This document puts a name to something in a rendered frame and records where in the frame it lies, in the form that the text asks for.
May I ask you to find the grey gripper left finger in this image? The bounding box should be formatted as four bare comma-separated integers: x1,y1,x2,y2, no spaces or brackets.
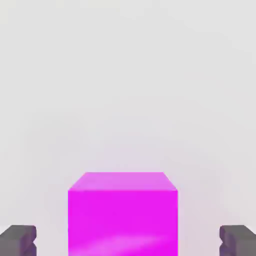
0,224,38,256

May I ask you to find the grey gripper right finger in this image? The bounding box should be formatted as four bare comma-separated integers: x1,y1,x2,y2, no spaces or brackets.
219,224,256,256

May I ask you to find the small magenta cube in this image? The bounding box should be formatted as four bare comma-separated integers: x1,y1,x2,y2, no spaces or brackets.
67,171,179,256

